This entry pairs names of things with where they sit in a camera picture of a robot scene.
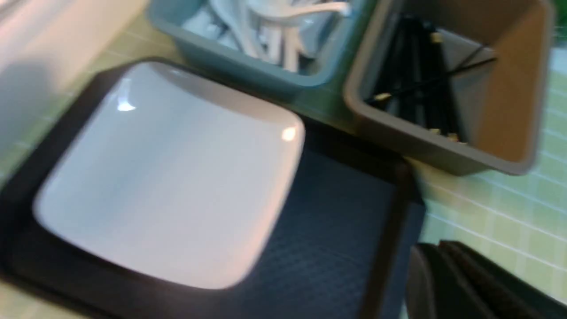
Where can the bundle of black chopsticks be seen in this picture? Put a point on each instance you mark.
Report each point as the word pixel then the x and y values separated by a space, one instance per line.
pixel 415 79

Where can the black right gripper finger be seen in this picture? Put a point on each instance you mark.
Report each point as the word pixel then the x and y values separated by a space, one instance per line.
pixel 450 280

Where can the white ceramic soup spoon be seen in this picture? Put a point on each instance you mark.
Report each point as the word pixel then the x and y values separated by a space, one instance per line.
pixel 280 11

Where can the teal plastic spoon bin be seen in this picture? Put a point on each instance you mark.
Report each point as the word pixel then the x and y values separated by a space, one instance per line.
pixel 337 39

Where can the grey-brown plastic chopstick bin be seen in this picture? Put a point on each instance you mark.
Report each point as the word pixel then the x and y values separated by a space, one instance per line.
pixel 500 103

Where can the large white plastic tub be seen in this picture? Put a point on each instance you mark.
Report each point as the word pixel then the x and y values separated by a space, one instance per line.
pixel 44 45

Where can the large white square plate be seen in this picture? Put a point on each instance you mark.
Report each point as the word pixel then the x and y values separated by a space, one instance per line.
pixel 176 177

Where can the black plastic serving tray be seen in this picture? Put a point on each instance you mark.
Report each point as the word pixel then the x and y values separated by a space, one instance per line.
pixel 339 249

